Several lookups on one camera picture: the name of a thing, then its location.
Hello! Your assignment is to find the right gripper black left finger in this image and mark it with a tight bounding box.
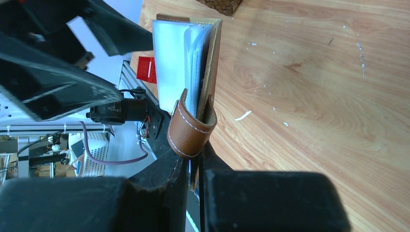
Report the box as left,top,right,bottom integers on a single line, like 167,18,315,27
0,156,187,232

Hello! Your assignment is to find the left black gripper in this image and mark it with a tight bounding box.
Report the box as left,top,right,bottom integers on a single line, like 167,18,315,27
0,0,153,121

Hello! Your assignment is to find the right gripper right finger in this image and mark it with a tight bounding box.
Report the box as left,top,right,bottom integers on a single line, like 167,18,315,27
199,143,351,232

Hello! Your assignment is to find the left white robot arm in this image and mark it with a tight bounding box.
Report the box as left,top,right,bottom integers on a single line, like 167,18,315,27
0,0,153,134

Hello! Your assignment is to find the red white small tray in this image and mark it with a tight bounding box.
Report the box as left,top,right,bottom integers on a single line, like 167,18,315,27
136,56,157,84

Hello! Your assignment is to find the white perforated box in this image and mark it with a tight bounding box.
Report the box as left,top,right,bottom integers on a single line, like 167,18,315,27
68,132,109,177

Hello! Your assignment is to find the woven wicker basket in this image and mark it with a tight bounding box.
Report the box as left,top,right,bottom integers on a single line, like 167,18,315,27
197,0,243,16

